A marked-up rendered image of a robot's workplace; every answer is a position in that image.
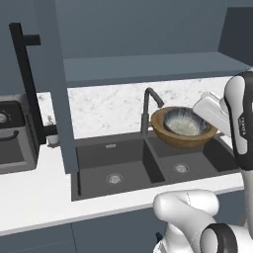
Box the black cabinet door handle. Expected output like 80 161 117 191
8 22 59 146

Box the dark grey sink tap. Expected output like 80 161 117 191
140 86 165 136

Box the dark grey toaster oven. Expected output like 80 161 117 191
0 93 40 176

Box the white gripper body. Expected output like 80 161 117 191
192 91 232 136

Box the blue-grey closed wall cabinet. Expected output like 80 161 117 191
0 0 38 97

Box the dark grey double sink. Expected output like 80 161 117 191
70 129 245 203

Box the blue-grey open cabinet door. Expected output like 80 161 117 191
32 0 80 175

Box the brown bowl with blue inside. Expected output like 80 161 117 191
150 106 218 150

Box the blue-grey open wall cabinet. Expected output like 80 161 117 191
53 0 253 89

